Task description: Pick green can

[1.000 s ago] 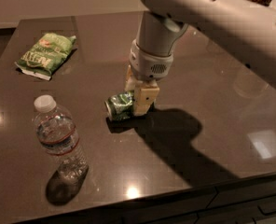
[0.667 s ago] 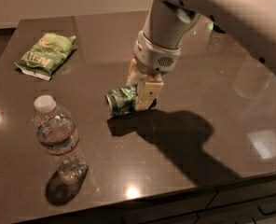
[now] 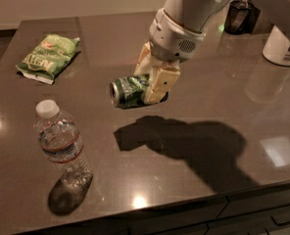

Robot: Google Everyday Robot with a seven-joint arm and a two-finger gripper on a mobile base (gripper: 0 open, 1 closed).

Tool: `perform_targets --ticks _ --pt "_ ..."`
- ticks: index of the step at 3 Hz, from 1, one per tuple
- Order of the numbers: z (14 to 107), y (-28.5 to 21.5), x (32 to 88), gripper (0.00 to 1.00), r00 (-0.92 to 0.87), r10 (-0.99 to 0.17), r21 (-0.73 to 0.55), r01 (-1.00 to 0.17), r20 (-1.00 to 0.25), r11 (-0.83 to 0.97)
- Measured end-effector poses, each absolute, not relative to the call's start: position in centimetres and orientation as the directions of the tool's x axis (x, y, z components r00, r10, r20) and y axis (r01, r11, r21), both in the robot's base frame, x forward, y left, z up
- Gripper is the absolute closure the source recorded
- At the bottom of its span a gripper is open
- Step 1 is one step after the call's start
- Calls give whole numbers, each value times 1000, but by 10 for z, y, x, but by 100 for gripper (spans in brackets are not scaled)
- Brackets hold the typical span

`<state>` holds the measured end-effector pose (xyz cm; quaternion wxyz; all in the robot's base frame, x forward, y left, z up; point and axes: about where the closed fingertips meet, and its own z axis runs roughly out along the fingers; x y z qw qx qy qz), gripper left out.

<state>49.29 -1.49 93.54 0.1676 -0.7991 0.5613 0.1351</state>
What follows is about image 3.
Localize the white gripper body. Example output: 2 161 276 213
149 9 204 62

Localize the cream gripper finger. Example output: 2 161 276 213
144 58 180 105
134 42 156 75

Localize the green soda can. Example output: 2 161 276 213
110 73 149 110

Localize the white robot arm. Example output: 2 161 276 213
135 0 290 105

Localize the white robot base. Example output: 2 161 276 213
263 25 290 67

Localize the black mesh cup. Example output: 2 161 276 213
224 0 261 35

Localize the green chip bag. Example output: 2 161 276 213
16 34 80 84

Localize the clear plastic water bottle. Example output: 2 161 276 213
33 99 94 192

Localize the drawer handle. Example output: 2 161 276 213
271 212 290 226

